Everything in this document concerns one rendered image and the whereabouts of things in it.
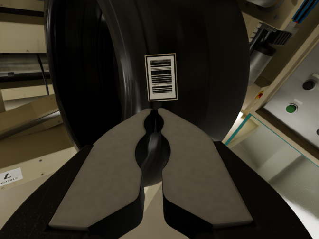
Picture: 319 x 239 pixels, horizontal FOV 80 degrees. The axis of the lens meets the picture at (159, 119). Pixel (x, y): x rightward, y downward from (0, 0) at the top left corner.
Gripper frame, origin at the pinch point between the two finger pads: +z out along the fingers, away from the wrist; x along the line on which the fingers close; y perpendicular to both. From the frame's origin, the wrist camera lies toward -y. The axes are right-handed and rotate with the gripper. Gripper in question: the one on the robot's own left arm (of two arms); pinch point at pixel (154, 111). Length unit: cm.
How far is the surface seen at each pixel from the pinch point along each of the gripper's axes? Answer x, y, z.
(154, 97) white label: -0.4, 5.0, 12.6
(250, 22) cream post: 27, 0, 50
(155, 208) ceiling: -13, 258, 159
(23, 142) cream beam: -56, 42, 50
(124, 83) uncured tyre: -4.8, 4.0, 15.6
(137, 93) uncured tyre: -2.9, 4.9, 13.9
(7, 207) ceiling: -188, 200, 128
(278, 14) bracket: 26.7, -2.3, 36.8
